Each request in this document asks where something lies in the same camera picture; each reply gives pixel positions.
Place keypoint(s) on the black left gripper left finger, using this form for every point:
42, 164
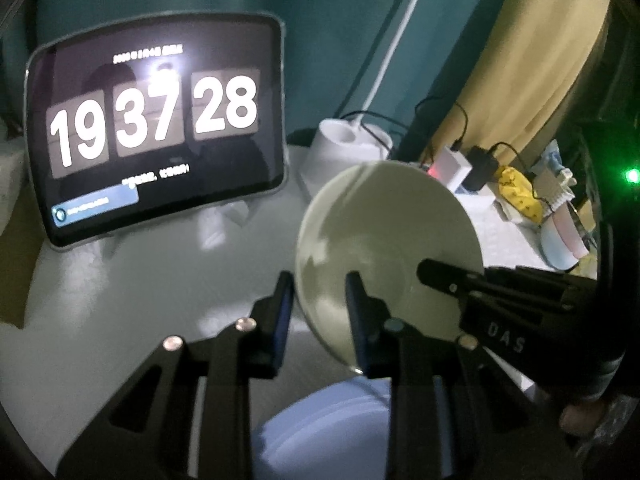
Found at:
144, 430

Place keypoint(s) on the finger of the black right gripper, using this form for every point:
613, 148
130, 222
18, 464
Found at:
451, 280

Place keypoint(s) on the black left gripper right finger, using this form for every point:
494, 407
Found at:
454, 412

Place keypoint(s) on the pale green bowl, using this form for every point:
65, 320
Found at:
381, 219

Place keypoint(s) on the yellow packet by bowls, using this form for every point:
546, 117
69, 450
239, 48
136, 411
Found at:
587, 267

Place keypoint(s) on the white lace tablecloth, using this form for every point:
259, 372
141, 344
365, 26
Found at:
508, 241

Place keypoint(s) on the white power strip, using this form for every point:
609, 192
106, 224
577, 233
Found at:
475, 201

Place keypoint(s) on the yellow snack bag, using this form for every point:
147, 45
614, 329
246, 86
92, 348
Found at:
514, 187

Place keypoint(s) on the white charger adapter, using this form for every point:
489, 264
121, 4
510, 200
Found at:
450, 168

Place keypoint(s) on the blue plate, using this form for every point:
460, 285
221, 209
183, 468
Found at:
338, 432

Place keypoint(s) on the black charger adapter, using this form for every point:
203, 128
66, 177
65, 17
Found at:
484, 165

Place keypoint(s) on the white woven basket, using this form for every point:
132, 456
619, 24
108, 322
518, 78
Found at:
554, 189

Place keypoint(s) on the white desk lamp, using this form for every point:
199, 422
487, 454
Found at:
341, 143

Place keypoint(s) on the yellow curtain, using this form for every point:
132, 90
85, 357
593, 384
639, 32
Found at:
532, 58

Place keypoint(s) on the tablet showing clock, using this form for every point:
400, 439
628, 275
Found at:
133, 121

